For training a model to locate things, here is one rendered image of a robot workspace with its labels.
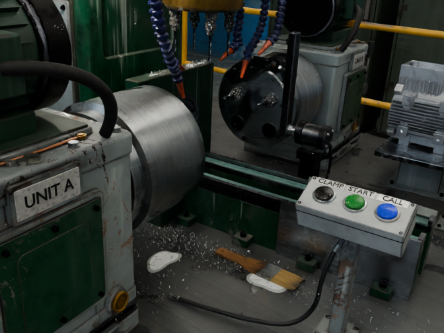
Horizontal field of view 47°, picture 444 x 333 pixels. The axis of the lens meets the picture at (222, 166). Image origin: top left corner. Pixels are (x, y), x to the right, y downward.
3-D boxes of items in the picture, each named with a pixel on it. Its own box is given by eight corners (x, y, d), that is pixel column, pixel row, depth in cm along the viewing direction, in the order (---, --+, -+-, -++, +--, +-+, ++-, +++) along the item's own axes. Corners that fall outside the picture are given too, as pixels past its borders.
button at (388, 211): (373, 221, 76) (374, 213, 75) (380, 207, 78) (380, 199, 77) (393, 227, 75) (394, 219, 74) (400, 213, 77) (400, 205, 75)
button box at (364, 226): (296, 224, 84) (293, 203, 80) (314, 195, 88) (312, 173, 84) (402, 259, 75) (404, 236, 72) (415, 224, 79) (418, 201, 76)
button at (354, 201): (341, 212, 79) (341, 204, 78) (349, 199, 80) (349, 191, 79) (360, 217, 77) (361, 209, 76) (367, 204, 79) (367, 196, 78)
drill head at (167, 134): (-17, 245, 90) (-38, 109, 80) (125, 178, 119) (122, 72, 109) (84, 297, 78) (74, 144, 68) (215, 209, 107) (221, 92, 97)
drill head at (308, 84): (199, 144, 142) (201, 54, 132) (267, 111, 174) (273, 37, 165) (279, 166, 130) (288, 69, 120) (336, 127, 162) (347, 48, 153)
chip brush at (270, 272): (210, 256, 111) (211, 253, 111) (223, 247, 115) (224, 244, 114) (294, 293, 100) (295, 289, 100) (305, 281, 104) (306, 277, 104)
